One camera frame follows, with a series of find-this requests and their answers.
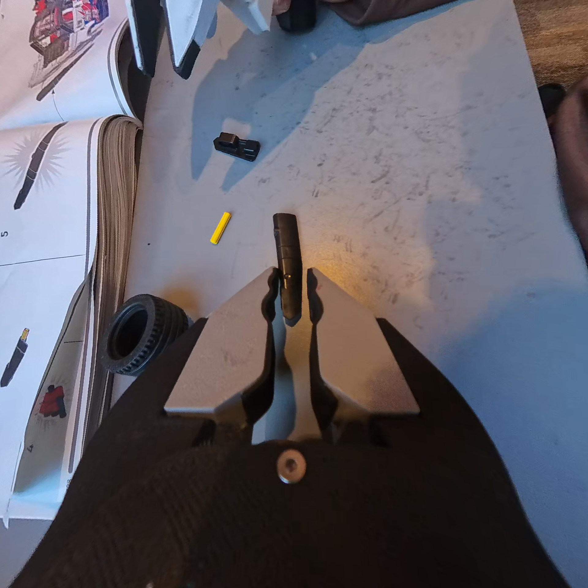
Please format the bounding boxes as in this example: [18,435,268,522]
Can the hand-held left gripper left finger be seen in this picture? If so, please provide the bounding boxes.
[164,266,280,425]

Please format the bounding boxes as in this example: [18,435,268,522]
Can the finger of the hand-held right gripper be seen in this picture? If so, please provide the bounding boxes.
[125,0,167,77]
[160,0,219,80]

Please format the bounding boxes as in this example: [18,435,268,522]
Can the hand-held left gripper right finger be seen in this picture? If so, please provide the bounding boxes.
[306,268,420,430]

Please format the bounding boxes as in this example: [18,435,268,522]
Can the black rubber tyre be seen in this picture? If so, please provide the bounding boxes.
[101,294,191,377]

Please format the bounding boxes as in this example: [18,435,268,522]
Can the black brick piece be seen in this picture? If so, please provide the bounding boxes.
[213,132,262,162]
[278,257,304,324]

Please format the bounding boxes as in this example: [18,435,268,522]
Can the yellow axle piece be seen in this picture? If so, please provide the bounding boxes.
[210,212,231,245]

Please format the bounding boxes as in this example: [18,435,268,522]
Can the grey desk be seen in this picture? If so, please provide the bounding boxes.
[0,0,588,588]

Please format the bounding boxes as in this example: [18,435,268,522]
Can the building instruction booklet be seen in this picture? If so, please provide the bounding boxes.
[0,0,159,529]

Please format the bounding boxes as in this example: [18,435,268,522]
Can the person's brown clothing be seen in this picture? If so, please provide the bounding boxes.
[549,78,588,272]

